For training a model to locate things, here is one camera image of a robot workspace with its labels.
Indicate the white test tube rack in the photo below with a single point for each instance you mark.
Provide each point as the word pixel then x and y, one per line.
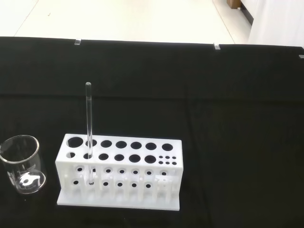
pixel 118 200

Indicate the black bench cloth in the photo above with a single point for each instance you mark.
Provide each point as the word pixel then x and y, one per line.
pixel 213 118

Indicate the brown cardboard box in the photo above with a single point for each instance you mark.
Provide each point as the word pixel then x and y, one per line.
pixel 234 3

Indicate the clear glass beaker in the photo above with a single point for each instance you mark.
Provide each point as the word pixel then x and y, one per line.
pixel 14 161

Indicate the white fabric sheet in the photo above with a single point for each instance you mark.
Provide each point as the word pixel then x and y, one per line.
pixel 278 21

